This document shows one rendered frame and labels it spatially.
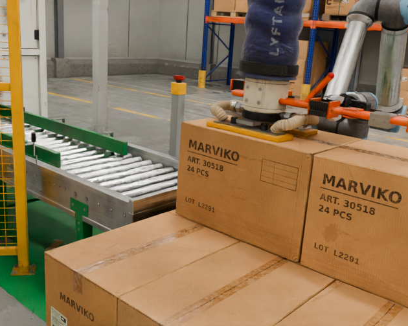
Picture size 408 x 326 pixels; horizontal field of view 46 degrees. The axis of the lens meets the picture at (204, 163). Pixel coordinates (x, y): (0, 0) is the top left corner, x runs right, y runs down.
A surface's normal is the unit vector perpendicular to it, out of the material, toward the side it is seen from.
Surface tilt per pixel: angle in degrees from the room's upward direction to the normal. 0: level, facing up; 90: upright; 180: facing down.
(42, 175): 90
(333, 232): 90
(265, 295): 0
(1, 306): 0
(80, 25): 90
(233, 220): 89
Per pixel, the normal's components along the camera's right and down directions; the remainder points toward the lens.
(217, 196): -0.65, 0.15
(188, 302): 0.06, -0.96
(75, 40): 0.76, 0.22
